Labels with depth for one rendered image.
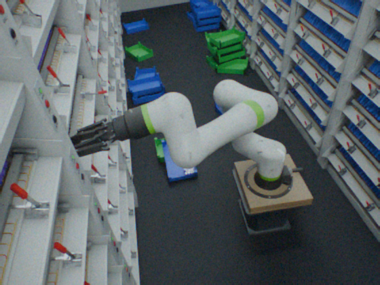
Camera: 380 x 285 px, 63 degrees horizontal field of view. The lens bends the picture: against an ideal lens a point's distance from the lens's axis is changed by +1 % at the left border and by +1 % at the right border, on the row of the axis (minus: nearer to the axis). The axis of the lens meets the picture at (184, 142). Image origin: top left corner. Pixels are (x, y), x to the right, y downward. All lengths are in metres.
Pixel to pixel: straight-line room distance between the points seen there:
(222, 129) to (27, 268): 0.67
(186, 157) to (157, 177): 1.34
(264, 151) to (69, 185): 0.98
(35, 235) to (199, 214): 1.46
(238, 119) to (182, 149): 0.27
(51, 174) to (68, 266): 0.22
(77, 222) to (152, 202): 1.24
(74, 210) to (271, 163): 0.98
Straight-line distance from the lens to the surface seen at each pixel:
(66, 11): 1.35
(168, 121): 0.88
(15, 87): 0.66
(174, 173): 2.20
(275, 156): 1.54
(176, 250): 1.89
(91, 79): 1.45
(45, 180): 0.73
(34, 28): 0.89
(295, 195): 1.71
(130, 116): 0.91
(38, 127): 0.73
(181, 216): 2.01
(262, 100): 1.20
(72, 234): 0.87
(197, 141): 0.91
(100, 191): 1.21
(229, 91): 1.28
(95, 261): 1.05
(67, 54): 1.21
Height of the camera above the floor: 1.66
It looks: 43 degrees down
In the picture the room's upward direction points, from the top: 7 degrees counter-clockwise
